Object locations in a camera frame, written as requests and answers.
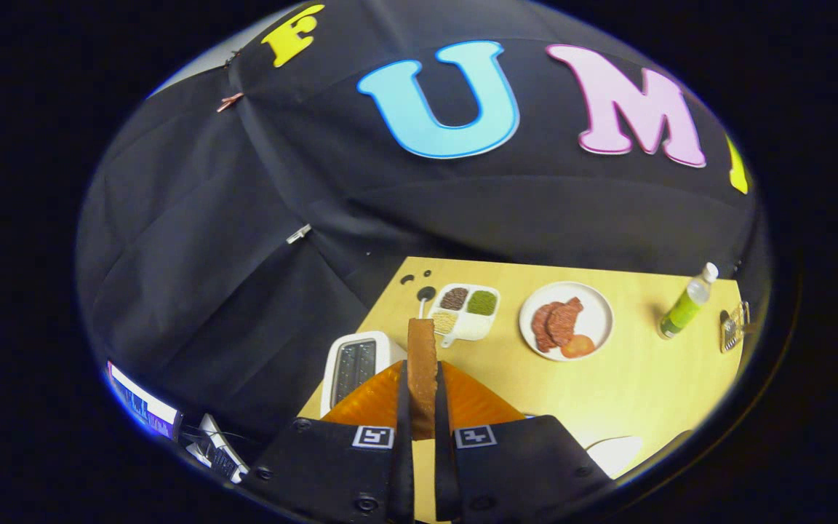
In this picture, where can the beige round plate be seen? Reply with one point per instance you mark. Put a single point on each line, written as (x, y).
(597, 313)

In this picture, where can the white divided condiment tray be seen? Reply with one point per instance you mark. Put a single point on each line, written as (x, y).
(471, 329)

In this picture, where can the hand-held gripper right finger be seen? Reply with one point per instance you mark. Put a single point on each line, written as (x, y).
(521, 466)

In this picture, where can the white metal stand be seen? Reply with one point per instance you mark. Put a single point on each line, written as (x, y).
(219, 451)

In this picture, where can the white toaster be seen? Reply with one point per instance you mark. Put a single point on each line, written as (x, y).
(357, 367)

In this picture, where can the green label plastic bottle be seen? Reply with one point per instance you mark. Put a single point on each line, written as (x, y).
(681, 311)

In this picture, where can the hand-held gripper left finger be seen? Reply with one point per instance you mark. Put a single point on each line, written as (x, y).
(324, 473)

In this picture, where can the red tomato slice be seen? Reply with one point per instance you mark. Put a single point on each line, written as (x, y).
(579, 346)

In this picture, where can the brown toasted bread slice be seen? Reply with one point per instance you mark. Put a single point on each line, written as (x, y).
(423, 364)

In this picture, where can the pink cloth clip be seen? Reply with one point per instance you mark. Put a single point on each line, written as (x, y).
(230, 102)

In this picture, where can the white square plate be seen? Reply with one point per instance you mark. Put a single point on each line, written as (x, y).
(614, 455)

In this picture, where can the lit computer screen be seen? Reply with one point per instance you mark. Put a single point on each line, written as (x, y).
(144, 404)

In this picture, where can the white cloth clip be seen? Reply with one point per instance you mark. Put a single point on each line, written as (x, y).
(299, 233)

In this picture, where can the brown meat patty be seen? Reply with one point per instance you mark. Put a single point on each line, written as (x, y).
(566, 320)
(540, 327)

